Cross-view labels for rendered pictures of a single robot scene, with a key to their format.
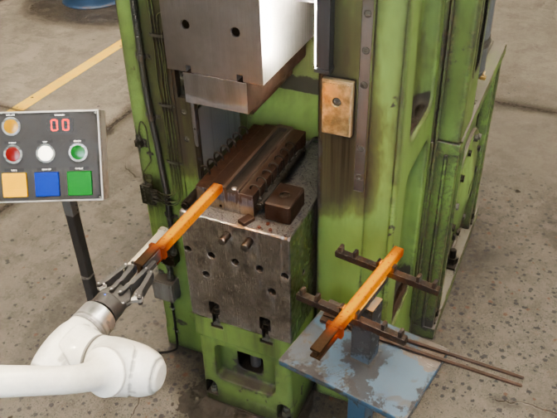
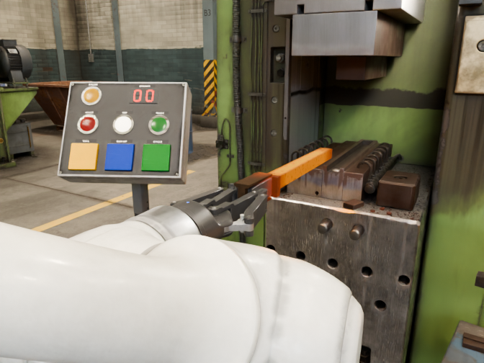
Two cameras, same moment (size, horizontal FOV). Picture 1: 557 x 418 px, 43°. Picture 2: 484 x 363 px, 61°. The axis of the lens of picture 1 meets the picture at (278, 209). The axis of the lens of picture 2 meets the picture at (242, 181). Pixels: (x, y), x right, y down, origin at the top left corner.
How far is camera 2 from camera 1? 123 cm
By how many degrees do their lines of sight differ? 20
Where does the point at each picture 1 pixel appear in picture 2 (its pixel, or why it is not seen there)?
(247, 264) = (349, 266)
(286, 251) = (412, 241)
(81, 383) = (98, 310)
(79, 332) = (126, 235)
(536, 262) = not seen: outside the picture
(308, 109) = (392, 124)
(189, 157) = (274, 156)
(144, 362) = (319, 289)
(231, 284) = not seen: hidden behind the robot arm
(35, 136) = (115, 106)
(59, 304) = not seen: hidden behind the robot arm
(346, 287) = (459, 314)
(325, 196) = (445, 187)
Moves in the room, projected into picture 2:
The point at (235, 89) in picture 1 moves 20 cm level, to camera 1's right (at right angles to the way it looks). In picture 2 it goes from (361, 23) to (452, 23)
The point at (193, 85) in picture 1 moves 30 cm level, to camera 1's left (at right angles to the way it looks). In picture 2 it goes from (304, 30) to (181, 31)
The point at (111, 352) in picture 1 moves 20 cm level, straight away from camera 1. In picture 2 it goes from (217, 244) to (176, 166)
